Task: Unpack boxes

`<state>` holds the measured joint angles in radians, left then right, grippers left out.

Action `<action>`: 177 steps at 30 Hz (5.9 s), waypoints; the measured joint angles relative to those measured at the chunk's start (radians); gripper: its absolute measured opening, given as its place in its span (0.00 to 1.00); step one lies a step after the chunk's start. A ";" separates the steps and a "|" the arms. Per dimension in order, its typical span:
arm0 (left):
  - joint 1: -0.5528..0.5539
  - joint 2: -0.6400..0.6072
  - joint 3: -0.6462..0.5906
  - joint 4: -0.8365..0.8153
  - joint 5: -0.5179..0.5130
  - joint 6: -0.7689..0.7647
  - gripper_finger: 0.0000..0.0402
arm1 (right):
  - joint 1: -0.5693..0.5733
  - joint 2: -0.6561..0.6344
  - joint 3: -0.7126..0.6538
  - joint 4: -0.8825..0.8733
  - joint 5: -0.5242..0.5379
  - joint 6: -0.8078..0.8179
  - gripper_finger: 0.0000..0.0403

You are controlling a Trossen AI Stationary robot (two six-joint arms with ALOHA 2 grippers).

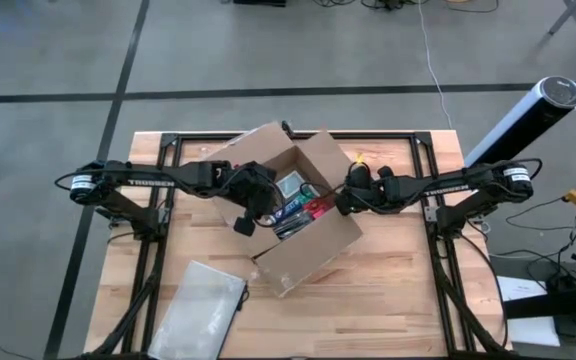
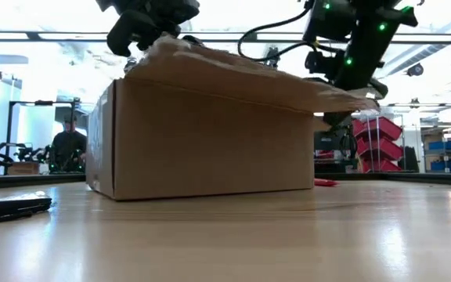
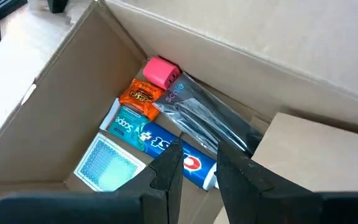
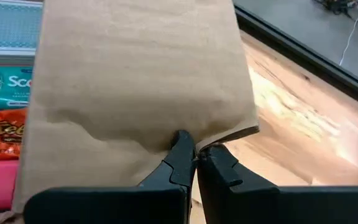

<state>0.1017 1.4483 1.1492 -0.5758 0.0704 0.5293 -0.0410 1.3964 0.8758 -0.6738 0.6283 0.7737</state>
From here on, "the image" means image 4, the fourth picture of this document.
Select floor cable tangle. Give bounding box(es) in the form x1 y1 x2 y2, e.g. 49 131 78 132
312 0 358 34

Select black aluminium rig frame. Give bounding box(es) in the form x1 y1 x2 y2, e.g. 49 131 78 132
232 3 358 113

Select small grey-blue square box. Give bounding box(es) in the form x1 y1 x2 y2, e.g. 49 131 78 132
0 0 44 66

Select teal Scotch sponge package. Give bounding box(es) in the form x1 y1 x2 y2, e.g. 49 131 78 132
0 65 34 111

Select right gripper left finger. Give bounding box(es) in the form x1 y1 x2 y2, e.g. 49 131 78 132
23 129 197 224

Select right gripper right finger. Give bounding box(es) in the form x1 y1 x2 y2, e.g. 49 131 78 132
196 143 358 224

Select taped brown cardboard box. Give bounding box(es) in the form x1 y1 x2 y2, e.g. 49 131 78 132
0 0 260 224

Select white floor cable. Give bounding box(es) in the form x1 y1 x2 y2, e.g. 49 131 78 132
338 0 358 67

